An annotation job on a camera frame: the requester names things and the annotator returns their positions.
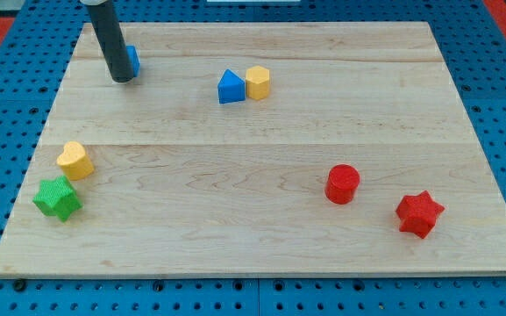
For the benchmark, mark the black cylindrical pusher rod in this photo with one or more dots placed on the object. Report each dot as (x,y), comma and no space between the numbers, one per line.
(104,20)

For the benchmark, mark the yellow heart block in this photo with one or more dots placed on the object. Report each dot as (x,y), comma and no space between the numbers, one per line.
(74,161)

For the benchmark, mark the blue block behind rod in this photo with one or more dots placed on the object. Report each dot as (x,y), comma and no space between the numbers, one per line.
(134,59)

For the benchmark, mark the red star block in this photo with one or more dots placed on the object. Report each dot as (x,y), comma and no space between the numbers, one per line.
(418,214)

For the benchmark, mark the yellow hexagon block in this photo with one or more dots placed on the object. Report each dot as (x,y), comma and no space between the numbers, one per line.
(257,82)

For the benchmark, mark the green star block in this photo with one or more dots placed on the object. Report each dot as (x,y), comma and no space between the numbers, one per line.
(57,198)

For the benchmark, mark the blue triangle block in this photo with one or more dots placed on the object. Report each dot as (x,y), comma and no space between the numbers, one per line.
(231,88)

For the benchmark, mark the light wooden board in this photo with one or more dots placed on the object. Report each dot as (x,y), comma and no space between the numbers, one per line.
(186,187)

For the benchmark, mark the red cylinder block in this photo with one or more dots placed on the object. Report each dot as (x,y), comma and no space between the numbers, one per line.
(342,182)

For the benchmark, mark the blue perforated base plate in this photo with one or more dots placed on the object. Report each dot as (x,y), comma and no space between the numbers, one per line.
(33,60)

